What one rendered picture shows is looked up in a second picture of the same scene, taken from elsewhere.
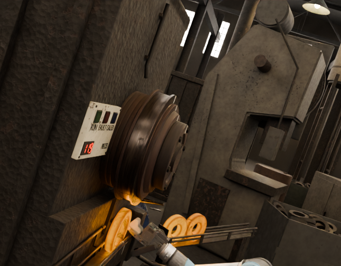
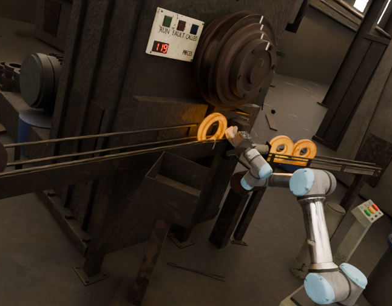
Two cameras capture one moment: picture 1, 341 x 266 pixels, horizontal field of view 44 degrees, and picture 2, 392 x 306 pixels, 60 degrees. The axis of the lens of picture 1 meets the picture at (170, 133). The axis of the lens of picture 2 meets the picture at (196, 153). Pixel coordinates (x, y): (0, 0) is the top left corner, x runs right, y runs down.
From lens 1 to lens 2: 0.72 m
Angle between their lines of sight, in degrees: 33
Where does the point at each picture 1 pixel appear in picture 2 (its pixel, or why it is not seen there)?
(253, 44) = not seen: outside the picture
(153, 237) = (243, 142)
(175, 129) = (252, 43)
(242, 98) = not seen: outside the picture
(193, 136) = (370, 94)
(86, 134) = (155, 34)
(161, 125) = (235, 37)
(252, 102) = not seen: outside the picture
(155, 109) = (232, 23)
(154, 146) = (227, 56)
